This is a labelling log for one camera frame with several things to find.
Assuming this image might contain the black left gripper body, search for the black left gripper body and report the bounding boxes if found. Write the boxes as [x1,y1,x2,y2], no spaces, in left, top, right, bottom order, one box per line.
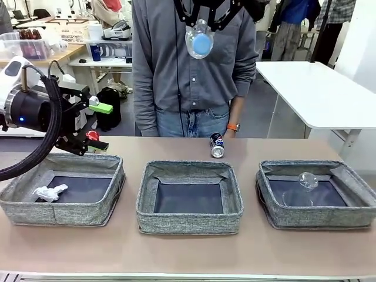
[11,81,90,139]

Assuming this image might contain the clear bottle with blue cap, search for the clear bottle with blue cap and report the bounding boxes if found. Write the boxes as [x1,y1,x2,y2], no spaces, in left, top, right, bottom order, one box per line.
[184,18,214,61]

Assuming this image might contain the white paper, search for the white paper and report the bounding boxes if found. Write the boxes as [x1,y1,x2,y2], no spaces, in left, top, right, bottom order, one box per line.
[32,184,69,203]

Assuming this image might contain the clear plastic cup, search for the clear plastic cup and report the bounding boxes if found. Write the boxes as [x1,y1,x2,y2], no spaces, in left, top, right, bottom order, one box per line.
[281,172,320,208]

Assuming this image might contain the person's left forearm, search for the person's left forearm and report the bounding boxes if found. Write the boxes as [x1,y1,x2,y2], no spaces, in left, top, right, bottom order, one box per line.
[228,95,246,126]

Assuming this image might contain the black backpack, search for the black backpack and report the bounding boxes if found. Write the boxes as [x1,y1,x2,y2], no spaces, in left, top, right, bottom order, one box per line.
[96,87,122,132]

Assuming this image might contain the white desk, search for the white desk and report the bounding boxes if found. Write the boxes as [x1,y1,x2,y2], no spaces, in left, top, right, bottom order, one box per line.
[69,55,135,68]

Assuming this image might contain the blue drink bottle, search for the blue drink bottle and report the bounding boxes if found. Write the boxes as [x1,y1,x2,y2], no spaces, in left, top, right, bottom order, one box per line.
[89,42,103,62]

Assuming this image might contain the clear striped box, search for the clear striped box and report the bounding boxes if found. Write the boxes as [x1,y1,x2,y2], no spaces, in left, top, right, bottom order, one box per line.
[99,43,133,58]

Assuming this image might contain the clear plastic storage box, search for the clear plastic storage box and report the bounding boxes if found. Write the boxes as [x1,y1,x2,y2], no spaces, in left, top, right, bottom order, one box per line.
[0,31,54,62]

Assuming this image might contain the wooden top table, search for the wooden top table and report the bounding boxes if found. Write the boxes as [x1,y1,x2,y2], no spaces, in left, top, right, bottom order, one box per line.
[11,43,86,69]

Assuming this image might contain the person in blue top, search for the person in blue top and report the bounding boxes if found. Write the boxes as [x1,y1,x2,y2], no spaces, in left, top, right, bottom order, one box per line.
[270,0,321,62]

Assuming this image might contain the grey button shirt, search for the grey button shirt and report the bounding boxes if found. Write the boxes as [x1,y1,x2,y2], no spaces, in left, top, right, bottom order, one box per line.
[131,0,260,115]

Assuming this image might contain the grey fabric basket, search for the grey fabric basket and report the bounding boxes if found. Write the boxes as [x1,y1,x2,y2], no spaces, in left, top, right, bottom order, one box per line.
[256,159,376,230]
[136,160,244,235]
[0,152,126,227]

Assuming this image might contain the white headset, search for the white headset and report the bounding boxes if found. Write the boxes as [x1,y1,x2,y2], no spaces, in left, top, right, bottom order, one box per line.
[102,20,132,41]

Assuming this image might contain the white plastic jar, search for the white plastic jar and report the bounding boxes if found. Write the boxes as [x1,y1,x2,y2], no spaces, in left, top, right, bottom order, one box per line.
[88,23,104,41]

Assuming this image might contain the person in beige coat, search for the person in beige coat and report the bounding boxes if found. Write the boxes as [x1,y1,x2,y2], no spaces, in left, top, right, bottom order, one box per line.
[92,0,124,26]

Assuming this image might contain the white lattice crate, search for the white lattice crate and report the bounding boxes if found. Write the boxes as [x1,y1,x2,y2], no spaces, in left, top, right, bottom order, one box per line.
[60,25,90,45]

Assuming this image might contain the blue jeans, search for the blue jeans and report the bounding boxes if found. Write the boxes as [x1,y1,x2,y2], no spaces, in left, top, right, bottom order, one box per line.
[155,102,231,138]

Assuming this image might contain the person in plaid shirt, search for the person in plaid shirt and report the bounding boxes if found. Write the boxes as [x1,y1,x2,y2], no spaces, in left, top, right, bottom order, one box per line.
[313,0,357,66]

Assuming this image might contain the large white table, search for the large white table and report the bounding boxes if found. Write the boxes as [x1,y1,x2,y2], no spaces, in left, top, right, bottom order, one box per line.
[254,61,376,130]

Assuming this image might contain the blue Pepsi can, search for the blue Pepsi can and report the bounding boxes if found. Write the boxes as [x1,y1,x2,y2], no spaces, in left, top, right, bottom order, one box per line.
[209,132,226,159]

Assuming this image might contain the brown wooden frame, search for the brown wooden frame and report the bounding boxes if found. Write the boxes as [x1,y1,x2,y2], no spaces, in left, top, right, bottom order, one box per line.
[46,18,90,26]

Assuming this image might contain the aluminium table frame rail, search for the aluminium table frame rail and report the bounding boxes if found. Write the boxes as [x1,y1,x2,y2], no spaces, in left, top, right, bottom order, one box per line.
[0,271,376,282]

